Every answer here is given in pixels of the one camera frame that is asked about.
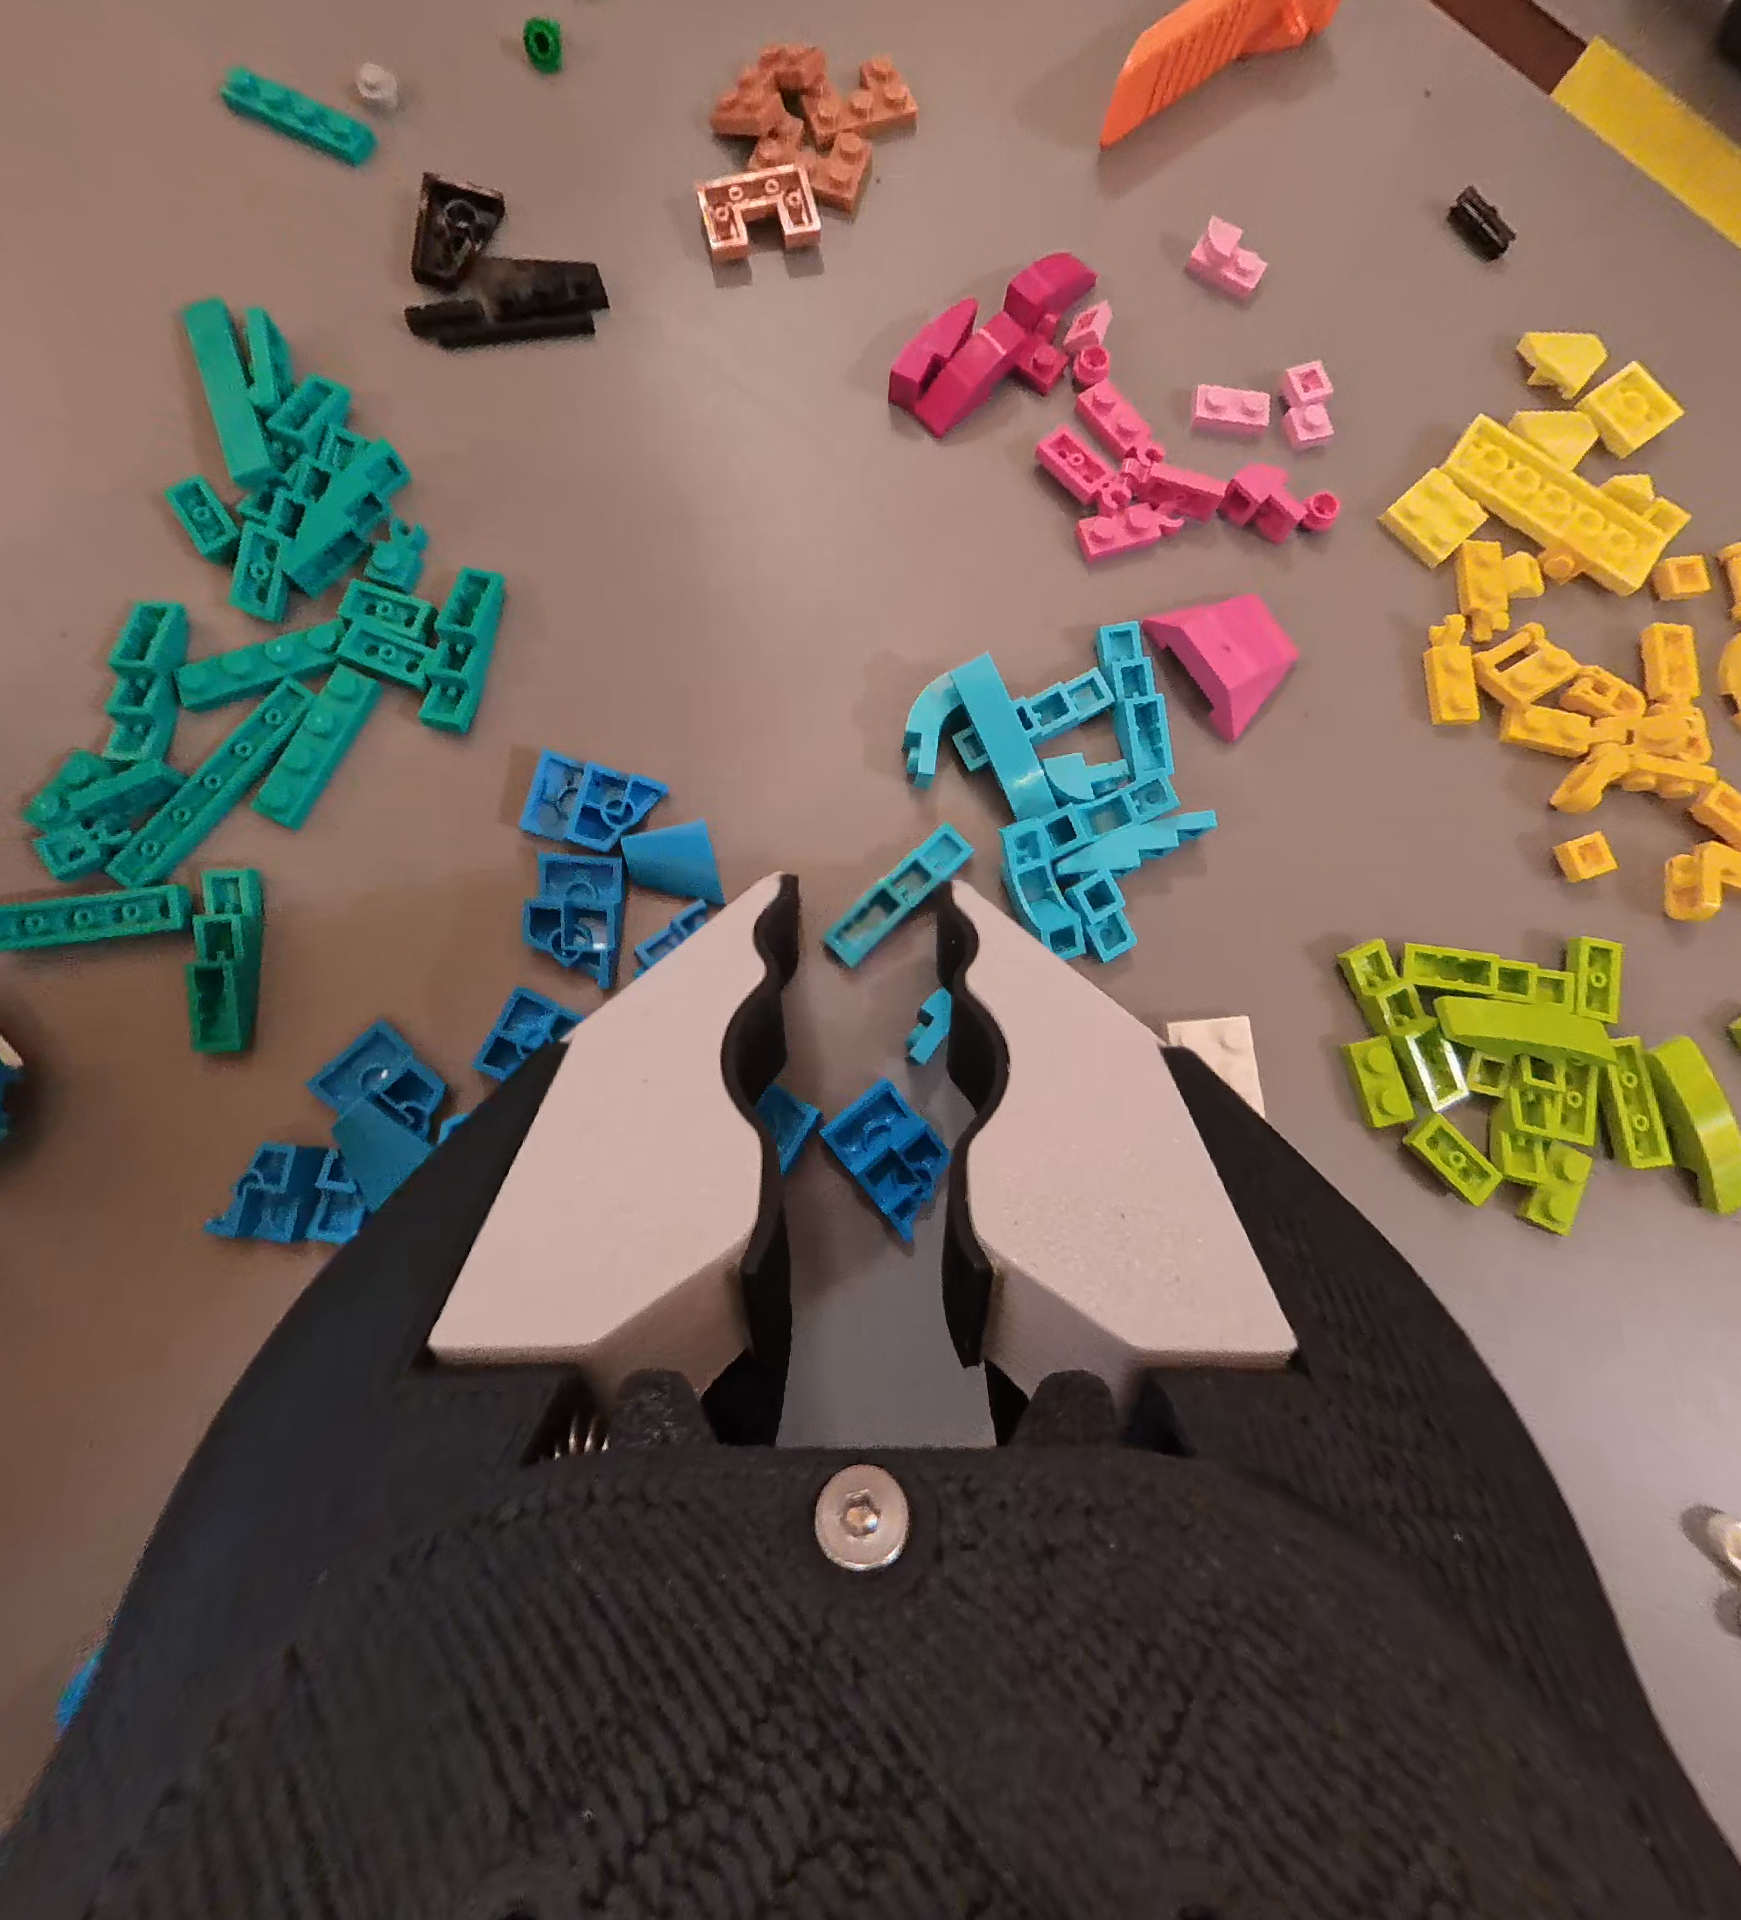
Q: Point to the pile of light blue lego bricks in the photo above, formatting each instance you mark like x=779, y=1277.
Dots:
x=1065, y=870

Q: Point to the small black lego clip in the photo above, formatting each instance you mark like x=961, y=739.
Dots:
x=1480, y=223

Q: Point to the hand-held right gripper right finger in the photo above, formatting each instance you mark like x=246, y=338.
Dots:
x=1109, y=1184

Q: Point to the pile of teal lego bricks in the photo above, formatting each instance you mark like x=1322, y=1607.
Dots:
x=232, y=751

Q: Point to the teal lego plate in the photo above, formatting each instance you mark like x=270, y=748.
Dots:
x=298, y=114

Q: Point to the small green lego stud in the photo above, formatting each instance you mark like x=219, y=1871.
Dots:
x=544, y=42

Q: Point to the white lego plate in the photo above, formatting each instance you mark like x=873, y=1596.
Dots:
x=1217, y=1057

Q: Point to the pile of magenta lego bricks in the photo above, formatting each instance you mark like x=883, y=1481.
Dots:
x=959, y=367

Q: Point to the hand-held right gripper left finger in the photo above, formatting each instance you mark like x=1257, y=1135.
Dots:
x=615, y=1171

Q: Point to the orange lego brick separator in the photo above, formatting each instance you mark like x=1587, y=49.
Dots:
x=1200, y=60

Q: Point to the black lego wedge piece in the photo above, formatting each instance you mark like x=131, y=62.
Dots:
x=454, y=226

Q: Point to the large magenta lego slope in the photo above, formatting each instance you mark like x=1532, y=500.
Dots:
x=1230, y=660

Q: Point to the pile of yellow lego bricks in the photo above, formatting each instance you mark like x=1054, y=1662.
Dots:
x=1561, y=487

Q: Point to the pile of lime lego bricks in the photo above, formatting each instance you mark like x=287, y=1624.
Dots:
x=1531, y=1035

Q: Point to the light pink lego brick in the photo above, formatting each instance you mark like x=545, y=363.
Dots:
x=1228, y=257
x=1308, y=426
x=1232, y=410
x=1306, y=383

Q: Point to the pile of salmon lego bricks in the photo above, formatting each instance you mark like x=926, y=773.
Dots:
x=750, y=203

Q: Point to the pile of dark blue lego bricks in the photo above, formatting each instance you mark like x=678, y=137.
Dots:
x=577, y=802

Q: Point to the yellow tape strip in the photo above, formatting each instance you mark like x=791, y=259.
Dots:
x=1696, y=173

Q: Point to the black lego plate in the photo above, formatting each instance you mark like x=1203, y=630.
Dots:
x=510, y=300

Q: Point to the clear round lego stud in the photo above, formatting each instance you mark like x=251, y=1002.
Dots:
x=377, y=85

